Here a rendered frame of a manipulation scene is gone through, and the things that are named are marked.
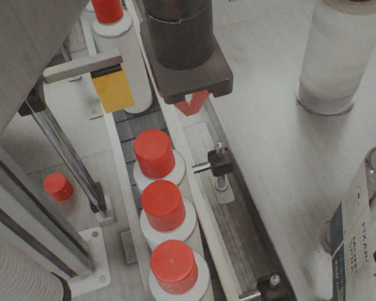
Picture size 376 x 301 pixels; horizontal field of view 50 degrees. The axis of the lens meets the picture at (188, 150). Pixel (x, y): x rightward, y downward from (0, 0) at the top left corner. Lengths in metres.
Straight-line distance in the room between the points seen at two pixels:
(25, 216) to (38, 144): 0.32
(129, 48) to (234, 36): 0.25
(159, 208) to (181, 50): 0.13
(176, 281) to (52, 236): 0.20
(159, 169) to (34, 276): 0.15
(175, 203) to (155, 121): 0.32
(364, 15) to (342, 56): 0.06
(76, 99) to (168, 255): 0.50
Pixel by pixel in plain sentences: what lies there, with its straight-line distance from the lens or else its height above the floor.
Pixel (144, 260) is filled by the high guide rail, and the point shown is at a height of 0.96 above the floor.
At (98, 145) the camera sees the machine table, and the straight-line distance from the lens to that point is 0.68.
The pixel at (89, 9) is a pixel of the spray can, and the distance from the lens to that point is 0.57.
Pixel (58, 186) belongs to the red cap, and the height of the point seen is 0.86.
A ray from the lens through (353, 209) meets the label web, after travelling 0.41.
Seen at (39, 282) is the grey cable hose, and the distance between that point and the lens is 0.28.
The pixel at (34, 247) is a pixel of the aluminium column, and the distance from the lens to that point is 0.48.
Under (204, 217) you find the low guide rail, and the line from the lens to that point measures 0.50.
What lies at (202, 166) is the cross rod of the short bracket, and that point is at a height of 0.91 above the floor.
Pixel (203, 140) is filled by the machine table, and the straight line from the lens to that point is 0.65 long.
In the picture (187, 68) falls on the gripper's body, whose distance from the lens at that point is 0.37.
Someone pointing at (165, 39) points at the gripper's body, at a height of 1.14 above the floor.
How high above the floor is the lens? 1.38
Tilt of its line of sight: 58 degrees down
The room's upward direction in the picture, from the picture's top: 10 degrees counter-clockwise
